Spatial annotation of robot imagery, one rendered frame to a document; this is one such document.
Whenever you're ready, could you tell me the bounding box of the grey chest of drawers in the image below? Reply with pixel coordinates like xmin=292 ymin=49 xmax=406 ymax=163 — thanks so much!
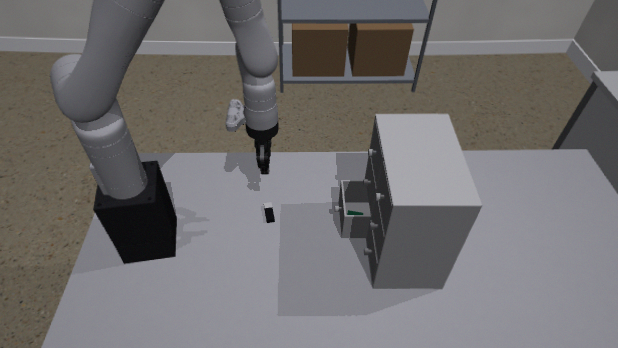
xmin=372 ymin=114 xmax=482 ymax=289

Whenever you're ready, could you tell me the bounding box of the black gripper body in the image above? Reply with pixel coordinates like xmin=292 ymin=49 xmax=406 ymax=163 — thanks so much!
xmin=245 ymin=122 xmax=279 ymax=153

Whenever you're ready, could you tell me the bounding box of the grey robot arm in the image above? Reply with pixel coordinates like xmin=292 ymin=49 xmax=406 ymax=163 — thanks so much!
xmin=50 ymin=0 xmax=278 ymax=199

